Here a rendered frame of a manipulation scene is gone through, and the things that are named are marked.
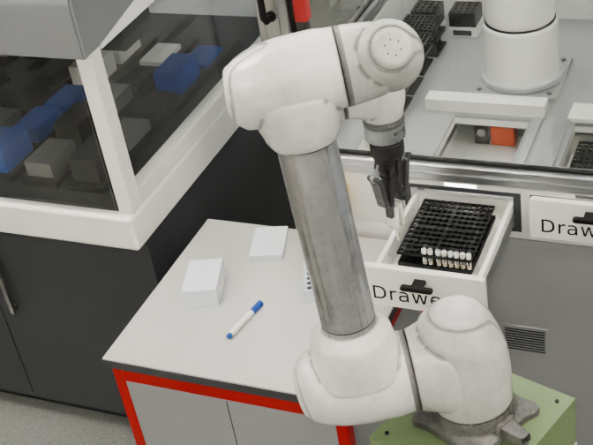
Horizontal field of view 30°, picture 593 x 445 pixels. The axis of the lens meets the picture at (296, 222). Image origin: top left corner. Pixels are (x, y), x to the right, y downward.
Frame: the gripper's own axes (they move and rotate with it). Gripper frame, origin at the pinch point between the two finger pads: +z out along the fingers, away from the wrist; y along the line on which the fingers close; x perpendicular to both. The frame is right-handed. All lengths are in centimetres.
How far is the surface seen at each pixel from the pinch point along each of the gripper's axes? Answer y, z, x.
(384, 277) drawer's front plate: -10.3, 10.0, -3.7
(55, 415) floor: -41, 100, 122
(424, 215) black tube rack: 13.6, 10.5, 3.3
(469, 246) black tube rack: 9.1, 10.4, -13.0
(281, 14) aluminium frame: 11, -37, 38
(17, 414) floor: -49, 100, 133
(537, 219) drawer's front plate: 29.2, 13.4, -18.5
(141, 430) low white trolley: -55, 48, 43
